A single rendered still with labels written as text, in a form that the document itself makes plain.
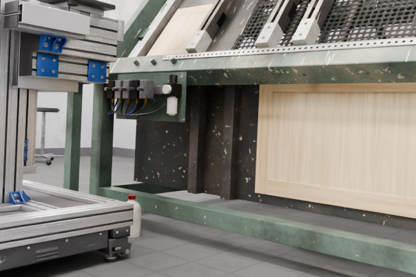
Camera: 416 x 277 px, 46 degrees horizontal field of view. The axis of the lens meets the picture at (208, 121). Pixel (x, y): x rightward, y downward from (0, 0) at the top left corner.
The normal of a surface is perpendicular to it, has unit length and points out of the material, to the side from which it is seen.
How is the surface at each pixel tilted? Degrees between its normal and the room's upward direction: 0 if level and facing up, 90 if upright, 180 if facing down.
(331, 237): 90
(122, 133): 90
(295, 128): 90
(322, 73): 143
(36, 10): 90
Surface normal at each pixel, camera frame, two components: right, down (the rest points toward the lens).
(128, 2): -0.64, -0.02
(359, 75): -0.43, 0.78
